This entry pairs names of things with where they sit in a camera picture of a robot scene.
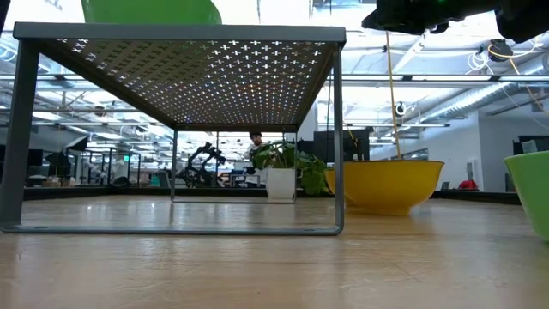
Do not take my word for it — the grey perforated metal shelf riser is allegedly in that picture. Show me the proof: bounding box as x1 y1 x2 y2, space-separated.
0 21 347 237

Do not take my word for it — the black display screen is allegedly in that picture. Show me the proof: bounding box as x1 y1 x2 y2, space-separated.
513 135 549 156

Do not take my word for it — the green plant in white pot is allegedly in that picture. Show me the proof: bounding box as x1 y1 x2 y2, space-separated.
250 140 335 201

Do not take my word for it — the yellow bowl with patterned inside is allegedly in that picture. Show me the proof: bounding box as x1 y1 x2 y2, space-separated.
324 160 445 217

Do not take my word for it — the yellow cable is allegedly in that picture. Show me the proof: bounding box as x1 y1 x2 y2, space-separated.
384 30 402 161

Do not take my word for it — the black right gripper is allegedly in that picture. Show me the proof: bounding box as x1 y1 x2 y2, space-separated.
360 0 498 36

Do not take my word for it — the black aluminium table frame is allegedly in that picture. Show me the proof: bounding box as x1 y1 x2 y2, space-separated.
23 185 522 206

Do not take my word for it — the green plastic bowl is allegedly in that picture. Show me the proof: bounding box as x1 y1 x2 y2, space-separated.
503 150 549 242
80 0 223 26

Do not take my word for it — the black ceiling cable reel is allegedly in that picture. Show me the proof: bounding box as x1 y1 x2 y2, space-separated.
487 38 515 64

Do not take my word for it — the person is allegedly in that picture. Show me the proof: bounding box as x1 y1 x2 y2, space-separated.
243 130 268 188

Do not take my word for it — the black monitor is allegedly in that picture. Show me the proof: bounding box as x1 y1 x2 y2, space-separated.
311 128 371 163

